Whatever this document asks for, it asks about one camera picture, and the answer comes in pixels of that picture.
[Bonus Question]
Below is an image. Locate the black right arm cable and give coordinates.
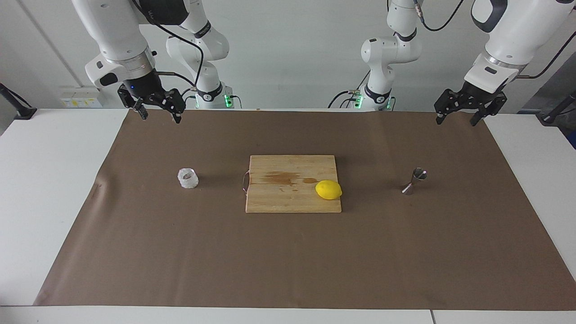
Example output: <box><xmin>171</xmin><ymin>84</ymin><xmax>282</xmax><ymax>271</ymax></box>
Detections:
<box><xmin>130</xmin><ymin>0</ymin><xmax>205</xmax><ymax>88</ymax></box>

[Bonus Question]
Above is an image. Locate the black base cable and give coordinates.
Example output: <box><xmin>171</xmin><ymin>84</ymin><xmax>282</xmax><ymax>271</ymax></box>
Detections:
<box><xmin>328</xmin><ymin>70</ymin><xmax>372</xmax><ymax>109</ymax></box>

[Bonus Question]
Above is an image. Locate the yellow lemon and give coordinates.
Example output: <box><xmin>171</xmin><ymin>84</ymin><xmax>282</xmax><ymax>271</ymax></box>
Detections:
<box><xmin>315</xmin><ymin>180</ymin><xmax>343</xmax><ymax>200</ymax></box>

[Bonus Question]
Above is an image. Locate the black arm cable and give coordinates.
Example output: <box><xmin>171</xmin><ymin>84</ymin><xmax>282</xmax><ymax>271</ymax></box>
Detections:
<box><xmin>130</xmin><ymin>0</ymin><xmax>205</xmax><ymax>88</ymax></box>
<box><xmin>414</xmin><ymin>0</ymin><xmax>576</xmax><ymax>80</ymax></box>

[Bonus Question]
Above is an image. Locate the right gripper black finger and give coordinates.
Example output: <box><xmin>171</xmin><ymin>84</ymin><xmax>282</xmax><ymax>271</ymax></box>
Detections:
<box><xmin>117</xmin><ymin>85</ymin><xmax>149</xmax><ymax>121</ymax></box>
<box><xmin>155</xmin><ymin>89</ymin><xmax>186</xmax><ymax>124</ymax></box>

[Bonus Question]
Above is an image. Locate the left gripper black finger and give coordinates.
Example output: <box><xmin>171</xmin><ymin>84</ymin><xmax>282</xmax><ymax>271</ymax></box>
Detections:
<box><xmin>470</xmin><ymin>93</ymin><xmax>508</xmax><ymax>127</ymax></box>
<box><xmin>434</xmin><ymin>89</ymin><xmax>469</xmax><ymax>126</ymax></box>

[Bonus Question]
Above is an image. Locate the wooden cutting board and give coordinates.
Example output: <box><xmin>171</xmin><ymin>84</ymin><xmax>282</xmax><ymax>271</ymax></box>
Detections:
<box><xmin>242</xmin><ymin>155</ymin><xmax>342</xmax><ymax>214</ymax></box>

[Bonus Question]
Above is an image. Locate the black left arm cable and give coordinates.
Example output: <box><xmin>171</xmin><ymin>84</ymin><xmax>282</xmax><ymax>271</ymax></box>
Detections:
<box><xmin>414</xmin><ymin>0</ymin><xmax>576</xmax><ymax>80</ymax></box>

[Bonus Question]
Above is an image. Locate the brown table mat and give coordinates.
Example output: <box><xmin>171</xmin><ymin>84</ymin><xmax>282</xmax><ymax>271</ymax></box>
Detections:
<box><xmin>34</xmin><ymin>109</ymin><xmax>576</xmax><ymax>311</ymax></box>

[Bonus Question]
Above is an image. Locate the white wall socket box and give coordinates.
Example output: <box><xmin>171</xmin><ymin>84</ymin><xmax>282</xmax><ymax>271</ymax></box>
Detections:
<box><xmin>60</xmin><ymin>86</ymin><xmax>105</xmax><ymax>108</ymax></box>

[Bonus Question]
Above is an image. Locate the steel double jigger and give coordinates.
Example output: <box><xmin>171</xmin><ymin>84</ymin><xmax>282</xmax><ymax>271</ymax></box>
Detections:
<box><xmin>401</xmin><ymin>167</ymin><xmax>428</xmax><ymax>196</ymax></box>

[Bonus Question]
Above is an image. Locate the clear textured glass cup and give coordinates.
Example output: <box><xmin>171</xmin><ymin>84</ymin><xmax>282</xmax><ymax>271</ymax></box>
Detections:
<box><xmin>177</xmin><ymin>168</ymin><xmax>199</xmax><ymax>189</ymax></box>

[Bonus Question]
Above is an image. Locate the black camera stand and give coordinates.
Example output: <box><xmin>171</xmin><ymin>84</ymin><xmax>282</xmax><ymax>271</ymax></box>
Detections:
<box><xmin>538</xmin><ymin>90</ymin><xmax>576</xmax><ymax>126</ymax></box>
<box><xmin>0</xmin><ymin>83</ymin><xmax>37</xmax><ymax>120</ymax></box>

